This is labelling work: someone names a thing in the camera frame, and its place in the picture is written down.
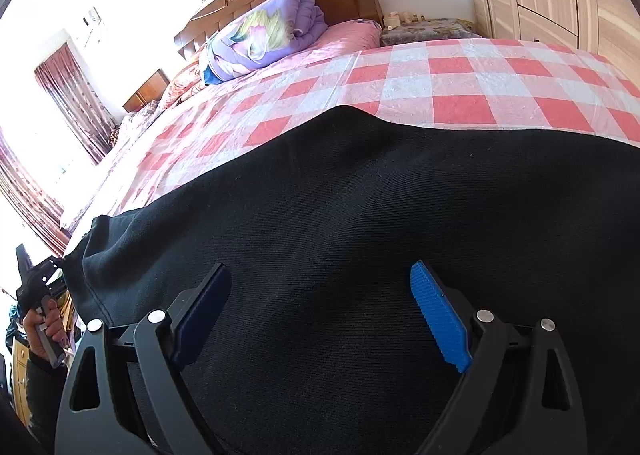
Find person's left hand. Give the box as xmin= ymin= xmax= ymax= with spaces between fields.
xmin=22 ymin=301 xmax=67 ymax=362

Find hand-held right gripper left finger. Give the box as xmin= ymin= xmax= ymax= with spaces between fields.
xmin=55 ymin=262 xmax=232 ymax=455

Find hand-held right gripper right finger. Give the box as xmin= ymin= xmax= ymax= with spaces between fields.
xmin=409 ymin=260 xmax=587 ymax=455

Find folded purple floral quilt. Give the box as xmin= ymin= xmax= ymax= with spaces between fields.
xmin=202 ymin=0 xmax=329 ymax=86

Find brown wooden nightstand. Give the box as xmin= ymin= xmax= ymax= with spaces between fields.
xmin=122 ymin=69 xmax=171 ymax=113

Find person's left forearm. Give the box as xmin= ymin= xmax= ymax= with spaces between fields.
xmin=24 ymin=355 xmax=71 ymax=455

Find orange floral pillow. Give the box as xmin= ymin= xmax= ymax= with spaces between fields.
xmin=160 ymin=60 xmax=207 ymax=106

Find pink pillow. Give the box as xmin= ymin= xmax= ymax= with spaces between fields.
xmin=272 ymin=19 xmax=384 ymax=68

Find maroon patterned curtain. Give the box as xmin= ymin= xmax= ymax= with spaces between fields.
xmin=34 ymin=42 xmax=118 ymax=166
xmin=0 ymin=130 xmax=72 ymax=257

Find black pants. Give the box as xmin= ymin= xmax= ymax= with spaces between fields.
xmin=64 ymin=105 xmax=640 ymax=455

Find red checkered plastic sheet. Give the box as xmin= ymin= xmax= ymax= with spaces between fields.
xmin=60 ymin=37 xmax=640 ymax=231

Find nightstand with floral cloth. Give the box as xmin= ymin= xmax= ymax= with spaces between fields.
xmin=380 ymin=17 xmax=483 ymax=47

